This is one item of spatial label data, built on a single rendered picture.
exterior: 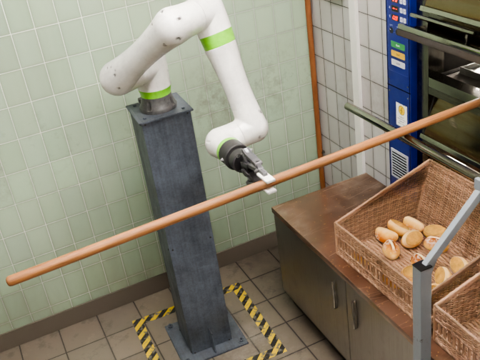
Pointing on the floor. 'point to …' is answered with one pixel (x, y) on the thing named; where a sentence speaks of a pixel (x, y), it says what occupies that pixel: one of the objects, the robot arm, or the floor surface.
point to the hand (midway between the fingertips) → (266, 182)
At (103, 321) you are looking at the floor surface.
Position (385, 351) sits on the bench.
